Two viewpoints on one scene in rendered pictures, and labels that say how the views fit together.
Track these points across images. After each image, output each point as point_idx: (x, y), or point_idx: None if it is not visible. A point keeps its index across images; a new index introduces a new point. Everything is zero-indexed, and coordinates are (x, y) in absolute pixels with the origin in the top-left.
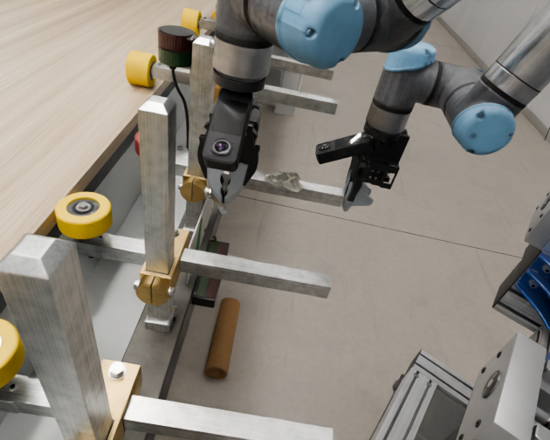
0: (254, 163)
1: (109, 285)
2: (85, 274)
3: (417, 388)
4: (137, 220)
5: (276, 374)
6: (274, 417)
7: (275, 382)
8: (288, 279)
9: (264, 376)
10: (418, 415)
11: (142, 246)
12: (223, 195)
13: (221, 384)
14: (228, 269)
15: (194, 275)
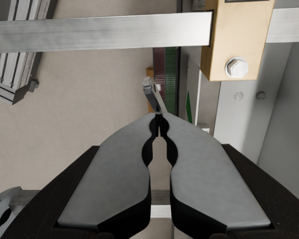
0: (17, 237)
1: (265, 59)
2: (294, 61)
3: (9, 74)
4: (251, 142)
5: (115, 78)
6: (110, 49)
7: (115, 71)
8: (23, 20)
9: (122, 74)
10: (4, 54)
11: (283, 25)
12: (160, 126)
13: (148, 63)
14: (127, 15)
15: (183, 72)
